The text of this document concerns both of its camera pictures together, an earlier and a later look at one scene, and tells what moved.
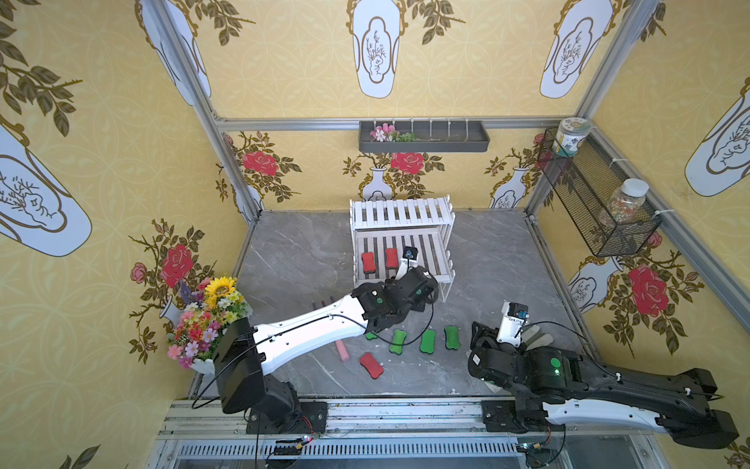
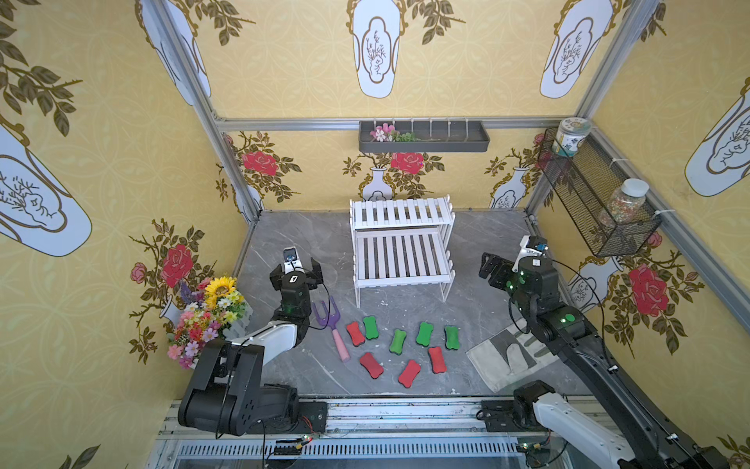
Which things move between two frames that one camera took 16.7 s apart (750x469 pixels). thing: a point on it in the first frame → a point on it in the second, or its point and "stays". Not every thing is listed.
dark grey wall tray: [432, 137] stays
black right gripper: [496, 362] → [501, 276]
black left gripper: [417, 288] → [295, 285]
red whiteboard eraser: [368, 362] stays
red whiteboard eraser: [392, 258] → [437, 358]
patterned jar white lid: [569, 132] stays
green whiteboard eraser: [451, 337] stays
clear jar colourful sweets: [626, 200] stays
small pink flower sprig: [386, 133] stays
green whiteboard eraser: [398, 338] stays
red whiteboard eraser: [368, 262] → [354, 334]
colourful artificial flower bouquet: [208, 308] stays
